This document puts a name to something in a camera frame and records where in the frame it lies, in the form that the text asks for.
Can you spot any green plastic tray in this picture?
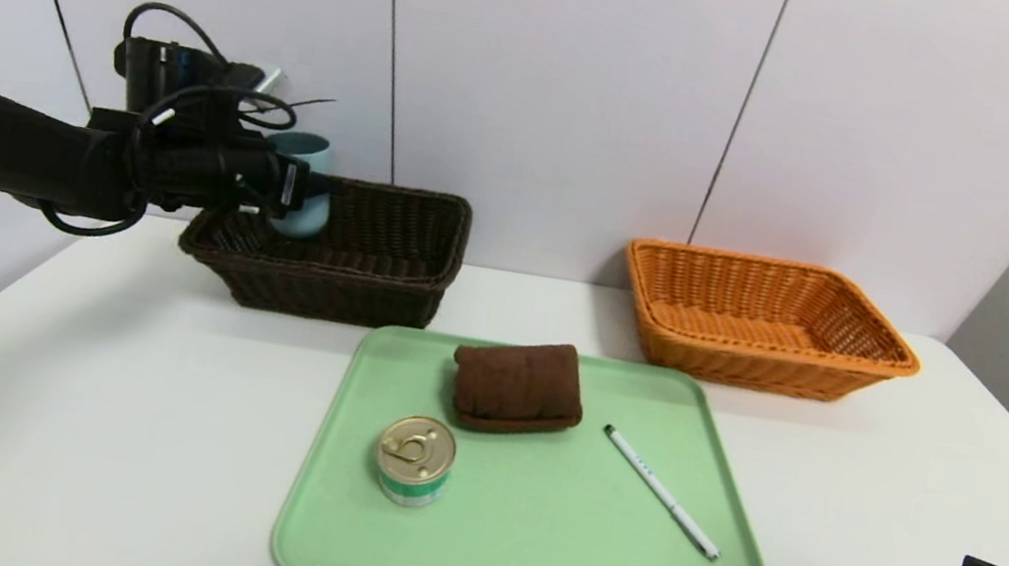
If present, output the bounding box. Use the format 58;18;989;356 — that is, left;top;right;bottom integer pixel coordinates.
266;311;815;566

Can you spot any orange wicker basket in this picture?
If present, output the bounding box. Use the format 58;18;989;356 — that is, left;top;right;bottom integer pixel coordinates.
606;234;933;417

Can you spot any white pen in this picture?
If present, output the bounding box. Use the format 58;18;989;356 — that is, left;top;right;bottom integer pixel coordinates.
586;424;739;563

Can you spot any tin can with gold lid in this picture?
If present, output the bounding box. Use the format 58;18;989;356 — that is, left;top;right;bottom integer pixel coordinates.
369;409;462;514

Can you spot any black camera cable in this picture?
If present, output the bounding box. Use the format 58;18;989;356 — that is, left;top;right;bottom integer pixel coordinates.
117;0;236;70

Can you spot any black cable with white tag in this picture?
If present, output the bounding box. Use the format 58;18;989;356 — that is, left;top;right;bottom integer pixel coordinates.
139;72;303;151

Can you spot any brown towel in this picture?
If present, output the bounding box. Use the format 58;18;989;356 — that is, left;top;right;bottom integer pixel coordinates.
442;326;594;448

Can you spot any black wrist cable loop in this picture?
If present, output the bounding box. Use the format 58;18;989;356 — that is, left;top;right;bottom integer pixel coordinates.
35;184;150;248

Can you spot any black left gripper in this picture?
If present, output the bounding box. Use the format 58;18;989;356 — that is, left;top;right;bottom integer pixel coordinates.
213;133;342;227

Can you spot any blue-grey plastic cup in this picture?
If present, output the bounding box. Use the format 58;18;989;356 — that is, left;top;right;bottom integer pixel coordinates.
253;127;344;245

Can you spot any dark brown wicker basket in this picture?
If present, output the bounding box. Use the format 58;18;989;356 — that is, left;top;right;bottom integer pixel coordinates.
169;154;476;342

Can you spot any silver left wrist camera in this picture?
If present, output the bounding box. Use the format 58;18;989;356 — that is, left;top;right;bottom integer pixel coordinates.
231;60;289;103

